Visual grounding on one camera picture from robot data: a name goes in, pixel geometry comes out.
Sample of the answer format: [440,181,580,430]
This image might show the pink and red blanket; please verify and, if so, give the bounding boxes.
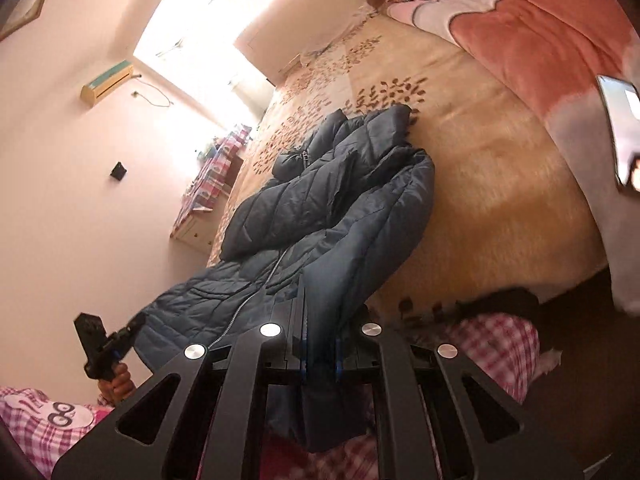
[381,0,639,314]

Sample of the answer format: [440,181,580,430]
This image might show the pink plaid tablecloth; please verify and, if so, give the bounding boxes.
[172,125,252,231]

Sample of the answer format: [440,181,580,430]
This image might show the plaid pyjama torso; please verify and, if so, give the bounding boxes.
[196,311,566,480]

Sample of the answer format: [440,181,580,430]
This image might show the plaid pyjama left forearm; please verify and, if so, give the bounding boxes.
[1,387,113,479]

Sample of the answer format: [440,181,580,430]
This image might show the beige leaf-pattern bed blanket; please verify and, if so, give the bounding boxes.
[226,16,606,321]

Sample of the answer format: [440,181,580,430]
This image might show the white bedside drawer cabinet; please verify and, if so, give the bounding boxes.
[170,155,244,255]

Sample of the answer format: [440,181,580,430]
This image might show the white wooden headboard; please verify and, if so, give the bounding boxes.
[234,0,364,86]

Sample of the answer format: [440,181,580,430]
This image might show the person's left hand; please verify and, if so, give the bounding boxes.
[98,362,136,406]

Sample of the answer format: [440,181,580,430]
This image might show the dark blue quilted jacket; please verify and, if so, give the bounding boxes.
[133,104,436,453]

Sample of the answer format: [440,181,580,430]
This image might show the smartphone on bed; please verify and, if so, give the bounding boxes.
[597,75,640,195]

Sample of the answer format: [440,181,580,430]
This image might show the wall air conditioner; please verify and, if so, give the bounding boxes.
[80,61,134,107]

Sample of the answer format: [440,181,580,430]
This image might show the black wall switch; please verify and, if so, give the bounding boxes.
[110,162,127,181]

